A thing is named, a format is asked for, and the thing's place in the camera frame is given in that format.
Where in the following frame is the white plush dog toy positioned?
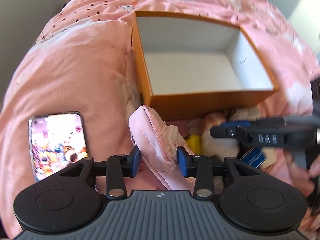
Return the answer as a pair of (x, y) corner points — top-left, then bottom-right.
(183, 107), (267, 168)

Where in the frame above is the person's right hand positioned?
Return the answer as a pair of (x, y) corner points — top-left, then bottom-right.
(284, 150), (319, 197)

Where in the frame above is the pink zippered pouch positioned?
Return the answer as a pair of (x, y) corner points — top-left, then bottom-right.
(129, 105), (195, 192)

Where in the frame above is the yellow round object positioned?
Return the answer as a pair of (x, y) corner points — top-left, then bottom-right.
(185, 134), (202, 155)

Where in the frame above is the orange cardboard box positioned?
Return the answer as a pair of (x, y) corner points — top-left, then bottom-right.
(131, 11), (279, 121)

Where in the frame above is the pink patterned duvet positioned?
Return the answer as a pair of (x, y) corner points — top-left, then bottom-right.
(1, 0), (319, 239)

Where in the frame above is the smartphone with lit screen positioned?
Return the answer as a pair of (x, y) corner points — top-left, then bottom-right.
(28, 111), (89, 182)

